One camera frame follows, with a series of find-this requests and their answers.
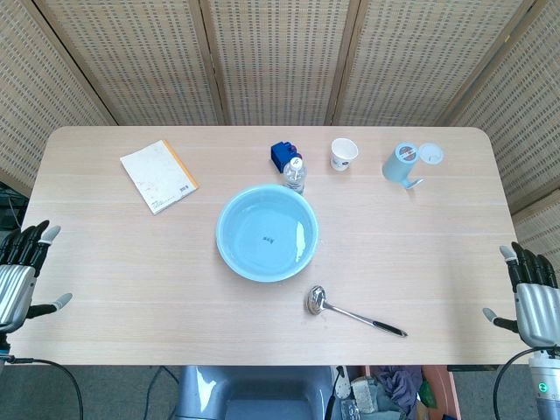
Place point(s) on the metal ladle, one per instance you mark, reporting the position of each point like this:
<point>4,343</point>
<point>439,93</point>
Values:
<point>316,299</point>

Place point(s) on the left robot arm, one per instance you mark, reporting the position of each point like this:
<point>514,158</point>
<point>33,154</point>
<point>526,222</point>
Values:
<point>2,345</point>

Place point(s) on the light blue mug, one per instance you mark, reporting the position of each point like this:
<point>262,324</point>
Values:
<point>397,166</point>

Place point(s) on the white notebook orange spine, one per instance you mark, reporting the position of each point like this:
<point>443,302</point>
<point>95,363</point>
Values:
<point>157,175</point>

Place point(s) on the blue plastic block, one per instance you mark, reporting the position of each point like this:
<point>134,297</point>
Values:
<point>280,155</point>

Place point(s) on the light blue plastic basin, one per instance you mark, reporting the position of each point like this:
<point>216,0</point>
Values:
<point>268,234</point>

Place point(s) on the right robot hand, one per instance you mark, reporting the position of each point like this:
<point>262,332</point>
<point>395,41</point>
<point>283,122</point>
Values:
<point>536,306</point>

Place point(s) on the clear plastic water bottle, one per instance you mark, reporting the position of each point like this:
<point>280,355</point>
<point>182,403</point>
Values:
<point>295,177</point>

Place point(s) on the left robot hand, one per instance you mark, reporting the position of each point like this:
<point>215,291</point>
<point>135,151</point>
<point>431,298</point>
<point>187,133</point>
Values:
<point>15,284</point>

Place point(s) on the white paper cup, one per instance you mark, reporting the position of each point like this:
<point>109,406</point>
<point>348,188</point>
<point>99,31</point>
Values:
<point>343,155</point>

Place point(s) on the pink plastic container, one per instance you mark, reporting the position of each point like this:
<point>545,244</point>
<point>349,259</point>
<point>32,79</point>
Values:
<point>437,380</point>

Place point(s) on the woven folding screen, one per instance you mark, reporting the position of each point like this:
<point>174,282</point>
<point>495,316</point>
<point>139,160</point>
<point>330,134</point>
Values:
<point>280,61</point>

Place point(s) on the purple cloth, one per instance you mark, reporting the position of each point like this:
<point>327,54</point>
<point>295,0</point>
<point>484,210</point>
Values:
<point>398,385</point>

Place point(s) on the white round lid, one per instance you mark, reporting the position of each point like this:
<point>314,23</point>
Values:
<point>431,153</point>

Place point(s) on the grey robot torso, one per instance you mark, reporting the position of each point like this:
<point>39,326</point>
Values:
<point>254,394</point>

